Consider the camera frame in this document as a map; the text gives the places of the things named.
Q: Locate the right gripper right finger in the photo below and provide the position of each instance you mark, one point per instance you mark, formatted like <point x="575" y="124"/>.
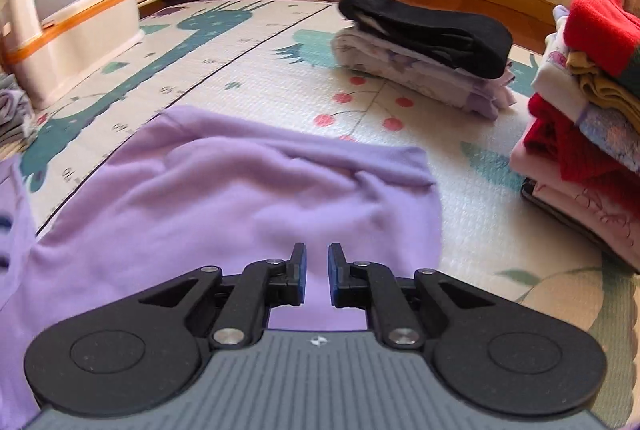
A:
<point x="373" y="288"/>

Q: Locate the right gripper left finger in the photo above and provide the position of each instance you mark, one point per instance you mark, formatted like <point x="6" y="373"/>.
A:
<point x="243" y="302"/>

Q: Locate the purple sweatshirt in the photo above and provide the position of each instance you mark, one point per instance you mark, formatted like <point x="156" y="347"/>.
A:
<point x="190" y="189"/>

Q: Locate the cartoon foam play mat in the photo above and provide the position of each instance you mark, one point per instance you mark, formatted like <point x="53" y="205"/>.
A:
<point x="271" y="62"/>

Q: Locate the white floral folded garment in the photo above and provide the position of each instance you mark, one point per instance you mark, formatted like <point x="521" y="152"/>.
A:
<point x="366" y="53"/>

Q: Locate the pink folded garment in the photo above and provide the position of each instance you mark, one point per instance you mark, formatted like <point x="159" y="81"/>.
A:
<point x="617" y="227"/>

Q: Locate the black folded garment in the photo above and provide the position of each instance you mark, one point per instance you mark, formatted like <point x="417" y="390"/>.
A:
<point x="475" y="43"/>

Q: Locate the grey folded garment stack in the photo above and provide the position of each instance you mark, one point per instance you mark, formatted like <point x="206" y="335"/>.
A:
<point x="18" y="127"/>

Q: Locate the white orange storage box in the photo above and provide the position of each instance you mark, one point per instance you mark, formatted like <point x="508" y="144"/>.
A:
<point x="51" y="56"/>

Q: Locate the red folded sweater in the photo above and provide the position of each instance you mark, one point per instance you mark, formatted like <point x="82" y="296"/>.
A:
<point x="608" y="36"/>

